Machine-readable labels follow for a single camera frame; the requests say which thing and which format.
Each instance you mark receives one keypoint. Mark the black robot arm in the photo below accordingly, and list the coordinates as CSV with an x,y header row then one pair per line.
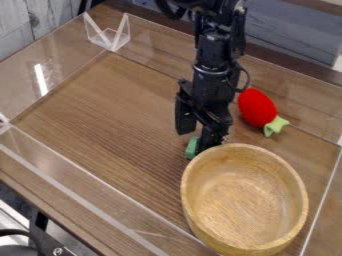
x,y
219,20

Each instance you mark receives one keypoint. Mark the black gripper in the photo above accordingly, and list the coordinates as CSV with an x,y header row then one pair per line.
x,y
201,102

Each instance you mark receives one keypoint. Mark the light wooden bowl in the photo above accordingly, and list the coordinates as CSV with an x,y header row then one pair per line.
x,y
244,200

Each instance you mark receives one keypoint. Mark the red plush strawberry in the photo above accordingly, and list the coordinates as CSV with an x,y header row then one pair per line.
x,y
259,112

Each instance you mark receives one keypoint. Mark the clear acrylic corner bracket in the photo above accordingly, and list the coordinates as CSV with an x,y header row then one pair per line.
x,y
108,38

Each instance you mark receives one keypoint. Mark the clear acrylic tray wall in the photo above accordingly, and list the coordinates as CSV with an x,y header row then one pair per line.
x,y
114,225

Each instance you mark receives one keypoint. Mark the black metal table leg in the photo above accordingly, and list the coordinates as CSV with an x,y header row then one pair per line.
x,y
48,246

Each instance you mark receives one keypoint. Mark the green foam block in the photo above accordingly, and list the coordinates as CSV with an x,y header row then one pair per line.
x,y
191,148

